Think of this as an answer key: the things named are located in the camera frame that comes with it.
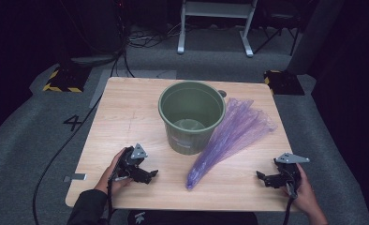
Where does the left hand-held gripper cable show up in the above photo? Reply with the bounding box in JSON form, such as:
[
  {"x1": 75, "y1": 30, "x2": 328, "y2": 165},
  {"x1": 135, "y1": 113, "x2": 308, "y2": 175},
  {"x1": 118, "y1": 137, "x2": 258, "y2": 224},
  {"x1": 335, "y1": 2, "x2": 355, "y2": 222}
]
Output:
[{"x1": 106, "y1": 174, "x2": 118, "y2": 225}]

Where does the black tripod stand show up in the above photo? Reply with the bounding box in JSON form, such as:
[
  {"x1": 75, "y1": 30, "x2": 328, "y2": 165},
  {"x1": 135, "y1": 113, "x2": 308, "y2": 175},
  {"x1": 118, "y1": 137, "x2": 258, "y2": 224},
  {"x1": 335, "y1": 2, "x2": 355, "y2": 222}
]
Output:
[{"x1": 253, "y1": 12, "x2": 303, "y2": 57}]

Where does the green plastic bin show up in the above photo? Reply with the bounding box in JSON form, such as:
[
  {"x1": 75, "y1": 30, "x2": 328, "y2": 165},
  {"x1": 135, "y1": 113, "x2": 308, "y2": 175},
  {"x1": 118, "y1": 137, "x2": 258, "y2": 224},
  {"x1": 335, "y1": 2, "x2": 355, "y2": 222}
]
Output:
[{"x1": 157, "y1": 80, "x2": 228, "y2": 157}]

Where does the white metal stand frame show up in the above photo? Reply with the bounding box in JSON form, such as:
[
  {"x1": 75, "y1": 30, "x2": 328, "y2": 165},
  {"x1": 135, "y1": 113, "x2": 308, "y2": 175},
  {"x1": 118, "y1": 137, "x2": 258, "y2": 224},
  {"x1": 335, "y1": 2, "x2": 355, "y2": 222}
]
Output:
[{"x1": 177, "y1": 0, "x2": 258, "y2": 58}]

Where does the black yellow striped base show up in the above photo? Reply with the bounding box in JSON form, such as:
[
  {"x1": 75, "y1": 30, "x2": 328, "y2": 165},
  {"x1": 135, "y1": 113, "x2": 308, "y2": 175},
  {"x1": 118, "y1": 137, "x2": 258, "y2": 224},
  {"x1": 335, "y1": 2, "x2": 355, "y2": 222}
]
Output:
[
  {"x1": 42, "y1": 64, "x2": 92, "y2": 94},
  {"x1": 263, "y1": 69, "x2": 306, "y2": 97}
]

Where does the right hand-held gripper cable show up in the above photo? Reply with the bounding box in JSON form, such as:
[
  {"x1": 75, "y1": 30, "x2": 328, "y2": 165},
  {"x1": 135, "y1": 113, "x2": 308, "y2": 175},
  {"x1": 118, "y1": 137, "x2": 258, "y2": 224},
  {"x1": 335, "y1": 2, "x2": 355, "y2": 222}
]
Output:
[{"x1": 283, "y1": 182, "x2": 299, "y2": 225}]

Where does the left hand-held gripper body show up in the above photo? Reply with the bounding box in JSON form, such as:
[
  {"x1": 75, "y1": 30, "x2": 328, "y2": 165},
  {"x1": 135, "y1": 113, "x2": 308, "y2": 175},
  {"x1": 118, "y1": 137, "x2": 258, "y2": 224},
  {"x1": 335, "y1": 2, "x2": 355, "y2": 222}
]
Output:
[{"x1": 116, "y1": 142, "x2": 149, "y2": 184}]

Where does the bundle of cables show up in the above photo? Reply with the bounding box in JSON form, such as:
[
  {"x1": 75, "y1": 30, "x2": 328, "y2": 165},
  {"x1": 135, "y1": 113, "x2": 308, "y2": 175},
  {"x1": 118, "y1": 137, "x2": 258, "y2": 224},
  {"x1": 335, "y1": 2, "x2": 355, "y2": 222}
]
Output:
[{"x1": 123, "y1": 22, "x2": 186, "y2": 50}]

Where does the person's right hand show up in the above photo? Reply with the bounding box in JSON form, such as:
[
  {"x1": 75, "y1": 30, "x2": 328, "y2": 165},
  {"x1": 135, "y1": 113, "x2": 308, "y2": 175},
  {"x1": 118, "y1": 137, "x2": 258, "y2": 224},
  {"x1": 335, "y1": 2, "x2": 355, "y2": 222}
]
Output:
[{"x1": 293, "y1": 163, "x2": 319, "y2": 216}]

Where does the person's left hand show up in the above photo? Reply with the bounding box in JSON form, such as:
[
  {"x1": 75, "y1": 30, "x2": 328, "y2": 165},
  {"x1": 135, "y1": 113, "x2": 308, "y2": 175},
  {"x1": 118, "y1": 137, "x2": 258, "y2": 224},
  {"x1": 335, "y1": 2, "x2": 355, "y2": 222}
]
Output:
[{"x1": 95, "y1": 148, "x2": 132, "y2": 195}]

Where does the grey column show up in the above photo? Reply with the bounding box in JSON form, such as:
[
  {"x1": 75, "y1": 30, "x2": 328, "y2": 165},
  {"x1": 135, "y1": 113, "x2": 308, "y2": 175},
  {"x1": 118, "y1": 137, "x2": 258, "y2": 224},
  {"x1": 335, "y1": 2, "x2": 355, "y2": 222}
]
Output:
[{"x1": 287, "y1": 0, "x2": 346, "y2": 76}]

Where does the grey tape strip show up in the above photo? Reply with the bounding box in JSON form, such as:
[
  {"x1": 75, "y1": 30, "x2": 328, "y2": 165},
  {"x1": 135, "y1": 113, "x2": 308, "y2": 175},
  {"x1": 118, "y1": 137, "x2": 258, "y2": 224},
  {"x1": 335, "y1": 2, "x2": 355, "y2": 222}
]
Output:
[{"x1": 63, "y1": 172, "x2": 88, "y2": 183}]

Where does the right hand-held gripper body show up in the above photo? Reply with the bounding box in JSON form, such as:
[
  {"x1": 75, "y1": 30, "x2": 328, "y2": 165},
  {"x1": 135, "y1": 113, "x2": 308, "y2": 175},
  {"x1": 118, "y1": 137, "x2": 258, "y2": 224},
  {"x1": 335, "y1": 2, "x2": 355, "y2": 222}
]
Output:
[{"x1": 271, "y1": 152, "x2": 311, "y2": 190}]

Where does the person's dark clothing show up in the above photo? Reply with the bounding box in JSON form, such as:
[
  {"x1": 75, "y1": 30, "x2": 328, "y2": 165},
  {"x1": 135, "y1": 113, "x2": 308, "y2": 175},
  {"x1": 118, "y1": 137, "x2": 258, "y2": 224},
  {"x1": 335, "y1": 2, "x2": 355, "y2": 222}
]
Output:
[{"x1": 127, "y1": 209, "x2": 258, "y2": 225}]

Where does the black floor cable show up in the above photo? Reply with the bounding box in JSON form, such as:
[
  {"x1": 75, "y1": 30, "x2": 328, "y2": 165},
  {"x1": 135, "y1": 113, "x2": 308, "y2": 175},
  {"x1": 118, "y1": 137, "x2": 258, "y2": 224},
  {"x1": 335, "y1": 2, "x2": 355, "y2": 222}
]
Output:
[{"x1": 32, "y1": 52, "x2": 127, "y2": 225}]

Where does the hand-held gripper cable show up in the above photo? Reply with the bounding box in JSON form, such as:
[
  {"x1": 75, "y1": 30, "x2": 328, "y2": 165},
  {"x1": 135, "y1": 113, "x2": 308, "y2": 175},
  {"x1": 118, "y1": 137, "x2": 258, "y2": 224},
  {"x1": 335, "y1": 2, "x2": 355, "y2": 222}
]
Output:
[
  {"x1": 283, "y1": 182, "x2": 299, "y2": 225},
  {"x1": 106, "y1": 174, "x2": 118, "y2": 225}
]

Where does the purple plastic bag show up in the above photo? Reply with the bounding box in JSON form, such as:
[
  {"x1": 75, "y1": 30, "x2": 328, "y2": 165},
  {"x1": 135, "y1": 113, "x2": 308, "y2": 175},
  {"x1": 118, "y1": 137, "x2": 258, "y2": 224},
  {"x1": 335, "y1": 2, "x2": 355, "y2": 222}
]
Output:
[{"x1": 185, "y1": 97, "x2": 278, "y2": 191}]

